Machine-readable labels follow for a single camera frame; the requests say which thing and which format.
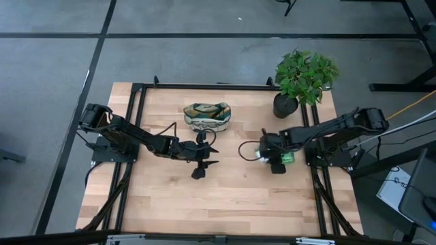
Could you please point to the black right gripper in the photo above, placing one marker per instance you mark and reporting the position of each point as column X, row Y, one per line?
column 274, row 146

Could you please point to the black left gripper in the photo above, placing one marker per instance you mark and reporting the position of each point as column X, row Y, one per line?
column 194, row 153

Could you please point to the green spray bottle white nozzle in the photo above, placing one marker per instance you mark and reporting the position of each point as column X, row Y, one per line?
column 289, row 158

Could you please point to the beige green canvas garden bag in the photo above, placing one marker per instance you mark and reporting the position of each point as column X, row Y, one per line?
column 204, row 117

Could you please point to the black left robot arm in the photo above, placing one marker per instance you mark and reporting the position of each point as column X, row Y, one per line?
column 136, row 134

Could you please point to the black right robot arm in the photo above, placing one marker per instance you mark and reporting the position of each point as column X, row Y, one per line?
column 323, row 131

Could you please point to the green potted plant black pot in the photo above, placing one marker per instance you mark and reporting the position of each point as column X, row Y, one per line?
column 303, row 78

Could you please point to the black diagonal support bar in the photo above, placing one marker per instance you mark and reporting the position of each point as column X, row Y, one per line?
column 391, row 160

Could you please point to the white flat box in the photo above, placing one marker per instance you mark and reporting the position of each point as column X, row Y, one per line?
column 388, row 194

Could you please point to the black chair leg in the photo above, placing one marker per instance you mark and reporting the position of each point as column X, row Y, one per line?
column 289, row 8

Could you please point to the dark computer monitor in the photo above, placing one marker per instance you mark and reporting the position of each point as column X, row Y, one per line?
column 417, row 197

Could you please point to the dark furniture foot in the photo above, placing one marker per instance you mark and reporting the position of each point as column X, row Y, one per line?
column 10, row 156

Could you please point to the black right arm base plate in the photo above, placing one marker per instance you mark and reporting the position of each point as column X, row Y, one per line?
column 340, row 161

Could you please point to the black aluminium table frame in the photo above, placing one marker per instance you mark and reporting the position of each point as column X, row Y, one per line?
column 218, row 86

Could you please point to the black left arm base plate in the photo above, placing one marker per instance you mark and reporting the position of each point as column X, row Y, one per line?
column 102, row 154

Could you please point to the black desk leg frame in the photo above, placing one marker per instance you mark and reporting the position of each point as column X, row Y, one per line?
column 402, row 87

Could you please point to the black camera rig bar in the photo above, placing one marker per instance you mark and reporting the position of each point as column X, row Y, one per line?
column 51, row 238

